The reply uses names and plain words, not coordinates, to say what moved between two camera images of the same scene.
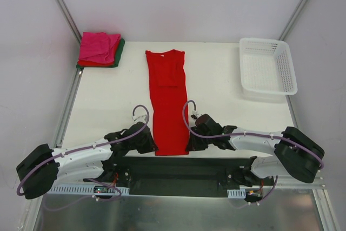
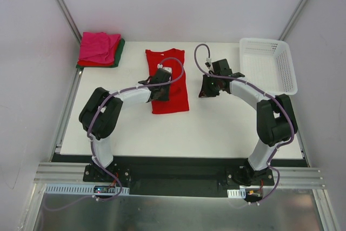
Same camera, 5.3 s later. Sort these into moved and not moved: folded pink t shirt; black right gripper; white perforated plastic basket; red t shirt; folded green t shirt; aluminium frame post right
Moved: red t shirt; black right gripper
Not moved: folded green t shirt; folded pink t shirt; white perforated plastic basket; aluminium frame post right
